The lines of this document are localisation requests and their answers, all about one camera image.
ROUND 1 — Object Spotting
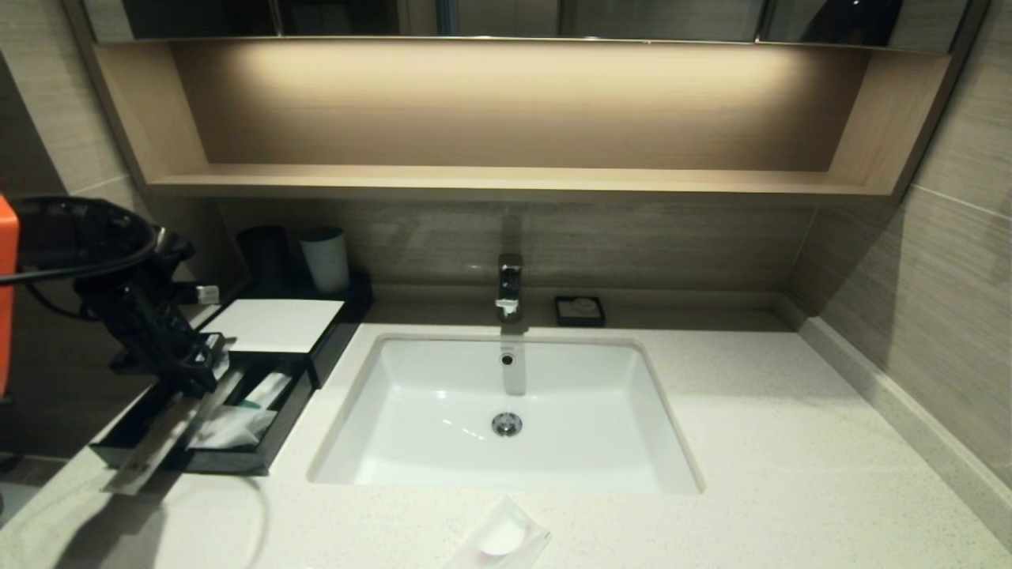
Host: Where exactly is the white ceramic sink basin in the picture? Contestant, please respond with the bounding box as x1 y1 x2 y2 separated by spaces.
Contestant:
308 333 704 495

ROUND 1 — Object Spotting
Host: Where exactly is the folded white plastic packet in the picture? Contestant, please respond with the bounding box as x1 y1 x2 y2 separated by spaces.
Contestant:
190 405 278 450

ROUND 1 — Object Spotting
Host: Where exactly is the black glossy box drawer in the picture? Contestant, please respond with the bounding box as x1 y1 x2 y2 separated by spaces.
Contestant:
89 352 319 477

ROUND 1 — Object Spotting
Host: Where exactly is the white cup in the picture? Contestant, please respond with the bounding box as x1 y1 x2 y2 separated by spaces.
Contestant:
299 228 351 296

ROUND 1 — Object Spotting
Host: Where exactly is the square clear white packet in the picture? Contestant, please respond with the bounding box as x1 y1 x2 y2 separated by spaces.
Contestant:
443 496 553 569

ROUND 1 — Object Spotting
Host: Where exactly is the wooden wall shelf niche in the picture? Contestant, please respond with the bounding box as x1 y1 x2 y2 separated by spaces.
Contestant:
67 40 989 208

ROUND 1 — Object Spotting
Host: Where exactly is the mirror cabinet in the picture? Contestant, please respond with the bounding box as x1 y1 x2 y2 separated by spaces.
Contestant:
79 0 975 53

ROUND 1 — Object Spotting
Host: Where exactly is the chrome sink faucet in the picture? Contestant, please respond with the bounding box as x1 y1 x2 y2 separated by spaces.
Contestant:
495 253 525 323

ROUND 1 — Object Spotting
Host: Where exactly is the black square soap dish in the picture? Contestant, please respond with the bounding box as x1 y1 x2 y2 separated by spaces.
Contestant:
554 296 606 328

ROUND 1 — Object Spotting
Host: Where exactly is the black cup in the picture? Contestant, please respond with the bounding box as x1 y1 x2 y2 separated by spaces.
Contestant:
237 227 294 290

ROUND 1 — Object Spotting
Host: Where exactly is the comb packet green band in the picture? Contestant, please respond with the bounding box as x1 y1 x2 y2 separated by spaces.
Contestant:
103 367 247 497

